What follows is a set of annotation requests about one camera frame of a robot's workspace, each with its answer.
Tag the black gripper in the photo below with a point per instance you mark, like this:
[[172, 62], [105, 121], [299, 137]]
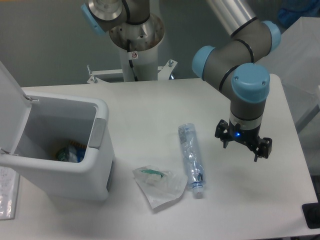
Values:
[[227, 132]]

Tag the clear crushed plastic bottle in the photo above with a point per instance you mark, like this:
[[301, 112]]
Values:
[[192, 159]]

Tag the clear plastic wrapper bag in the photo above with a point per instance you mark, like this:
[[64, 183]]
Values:
[[163, 188]]

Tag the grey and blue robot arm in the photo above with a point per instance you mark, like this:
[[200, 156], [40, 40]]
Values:
[[232, 69]]

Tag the trash inside can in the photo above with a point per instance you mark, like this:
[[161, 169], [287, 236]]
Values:
[[73, 152]]

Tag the white trash can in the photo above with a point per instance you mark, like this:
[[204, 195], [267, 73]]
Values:
[[60, 143]]

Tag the white trash can lid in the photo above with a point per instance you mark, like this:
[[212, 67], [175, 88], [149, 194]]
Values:
[[15, 108]]

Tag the white side table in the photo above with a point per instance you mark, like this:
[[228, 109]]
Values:
[[301, 46]]

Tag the black device at edge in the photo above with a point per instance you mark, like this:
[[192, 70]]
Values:
[[311, 212]]

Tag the blue object in background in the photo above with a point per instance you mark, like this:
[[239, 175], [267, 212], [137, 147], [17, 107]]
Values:
[[291, 10]]

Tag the laminated paper sheet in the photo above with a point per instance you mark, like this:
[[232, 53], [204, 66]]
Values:
[[9, 188]]

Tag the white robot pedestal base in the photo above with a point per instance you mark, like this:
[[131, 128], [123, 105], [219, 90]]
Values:
[[137, 38]]

